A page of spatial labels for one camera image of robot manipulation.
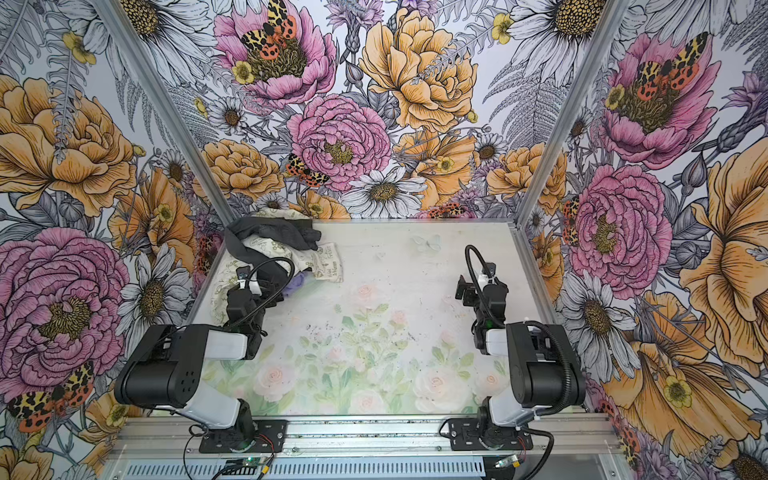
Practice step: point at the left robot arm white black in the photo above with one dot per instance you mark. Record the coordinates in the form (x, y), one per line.
(164, 372)

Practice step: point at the aluminium post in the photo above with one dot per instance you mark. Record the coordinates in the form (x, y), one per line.
(606, 31)
(119, 26)

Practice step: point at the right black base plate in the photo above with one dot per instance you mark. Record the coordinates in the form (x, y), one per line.
(473, 434)

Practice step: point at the aluminium front rail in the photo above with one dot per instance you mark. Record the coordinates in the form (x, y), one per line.
(167, 438)

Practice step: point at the lavender purple cloth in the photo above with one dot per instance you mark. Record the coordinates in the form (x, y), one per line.
(297, 282)

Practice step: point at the right rear aluminium post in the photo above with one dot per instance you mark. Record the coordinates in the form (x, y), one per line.
(606, 31)

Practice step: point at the dark grey cloth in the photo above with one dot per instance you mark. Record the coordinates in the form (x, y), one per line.
(298, 234)

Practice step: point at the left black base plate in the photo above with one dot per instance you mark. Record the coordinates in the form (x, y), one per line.
(267, 436)

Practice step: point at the cream printed green cloth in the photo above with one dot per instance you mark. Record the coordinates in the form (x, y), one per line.
(323, 262)

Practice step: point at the left rear aluminium post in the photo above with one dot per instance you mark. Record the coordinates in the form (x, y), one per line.
(119, 26)

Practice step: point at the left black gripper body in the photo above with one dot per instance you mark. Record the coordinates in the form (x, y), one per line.
(267, 295)

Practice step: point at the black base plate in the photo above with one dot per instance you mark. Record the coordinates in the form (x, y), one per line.
(473, 434)
(267, 436)

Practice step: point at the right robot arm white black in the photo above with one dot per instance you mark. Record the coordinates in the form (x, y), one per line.
(543, 371)

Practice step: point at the white slotted cable duct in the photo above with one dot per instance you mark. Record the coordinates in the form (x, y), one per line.
(461, 467)

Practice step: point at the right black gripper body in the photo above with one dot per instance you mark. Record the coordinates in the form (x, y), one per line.
(471, 299)

